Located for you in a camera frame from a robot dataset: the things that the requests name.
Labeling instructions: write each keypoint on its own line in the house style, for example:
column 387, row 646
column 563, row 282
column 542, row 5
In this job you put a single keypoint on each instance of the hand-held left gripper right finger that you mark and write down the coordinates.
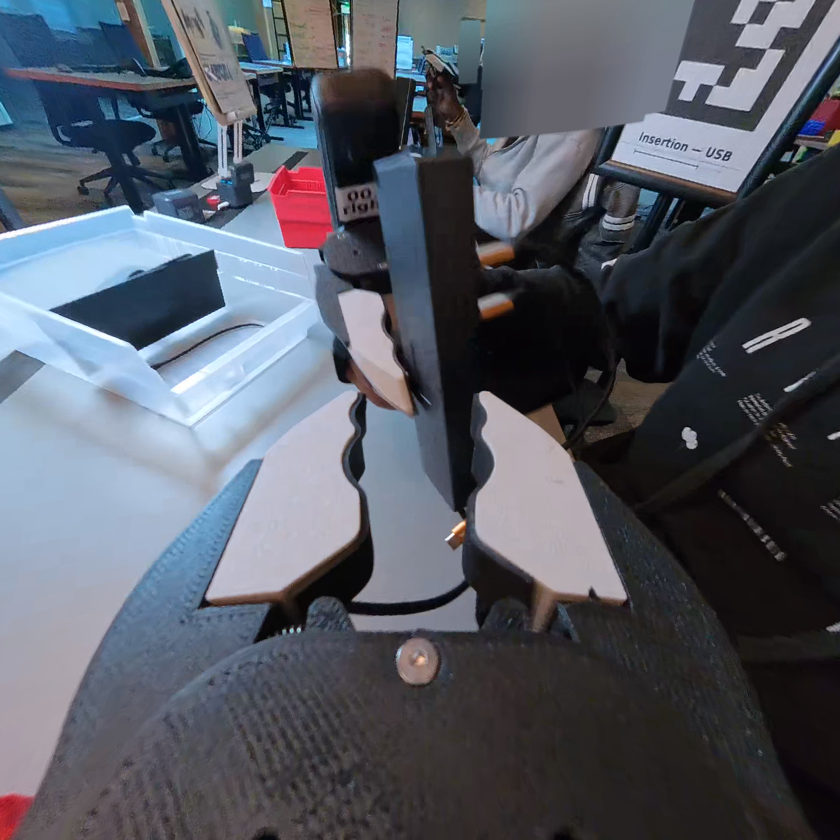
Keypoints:
column 544, row 518

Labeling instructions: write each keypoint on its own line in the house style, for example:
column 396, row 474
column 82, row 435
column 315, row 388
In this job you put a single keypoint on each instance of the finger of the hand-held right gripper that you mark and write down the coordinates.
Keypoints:
column 374, row 348

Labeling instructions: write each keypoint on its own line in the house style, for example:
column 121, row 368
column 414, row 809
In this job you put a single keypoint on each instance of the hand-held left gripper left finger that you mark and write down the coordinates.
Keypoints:
column 295, row 518

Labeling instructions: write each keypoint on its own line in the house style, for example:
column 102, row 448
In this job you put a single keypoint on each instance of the black seven-port usb hub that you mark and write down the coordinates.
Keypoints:
column 439, row 328

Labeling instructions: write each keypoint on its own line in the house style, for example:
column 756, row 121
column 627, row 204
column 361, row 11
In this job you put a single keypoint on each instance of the clear plastic box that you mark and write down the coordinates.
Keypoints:
column 98, row 387

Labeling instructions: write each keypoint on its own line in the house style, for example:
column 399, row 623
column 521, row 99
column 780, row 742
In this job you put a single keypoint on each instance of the red plastic bin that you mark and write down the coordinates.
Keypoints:
column 13, row 817
column 302, row 203

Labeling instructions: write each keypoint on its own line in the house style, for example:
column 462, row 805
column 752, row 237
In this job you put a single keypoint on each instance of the person's right forearm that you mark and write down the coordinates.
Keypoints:
column 656, row 295

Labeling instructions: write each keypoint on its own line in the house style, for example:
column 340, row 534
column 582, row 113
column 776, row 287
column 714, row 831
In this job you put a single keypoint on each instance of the person's right hand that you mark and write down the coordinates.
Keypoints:
column 497, row 252

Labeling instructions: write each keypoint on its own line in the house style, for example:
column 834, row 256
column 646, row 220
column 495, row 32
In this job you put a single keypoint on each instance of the small grey device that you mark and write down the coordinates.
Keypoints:
column 177, row 207
column 236, row 184

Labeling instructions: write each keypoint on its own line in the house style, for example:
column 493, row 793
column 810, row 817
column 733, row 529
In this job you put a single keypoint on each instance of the tan document board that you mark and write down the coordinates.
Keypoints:
column 216, row 59

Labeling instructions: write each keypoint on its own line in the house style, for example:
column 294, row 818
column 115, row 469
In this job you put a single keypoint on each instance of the black foam pad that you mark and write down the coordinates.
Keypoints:
column 144, row 302

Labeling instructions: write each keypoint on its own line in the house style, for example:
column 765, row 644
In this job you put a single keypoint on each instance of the black office chair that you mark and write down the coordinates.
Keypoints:
column 111, row 138

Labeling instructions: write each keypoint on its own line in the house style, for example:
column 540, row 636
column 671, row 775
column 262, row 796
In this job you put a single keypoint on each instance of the wooden desk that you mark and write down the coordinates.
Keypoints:
column 98, row 80

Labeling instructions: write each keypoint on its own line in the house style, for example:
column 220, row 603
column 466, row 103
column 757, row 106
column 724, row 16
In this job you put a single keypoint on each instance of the black white sign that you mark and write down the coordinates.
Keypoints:
column 741, row 79

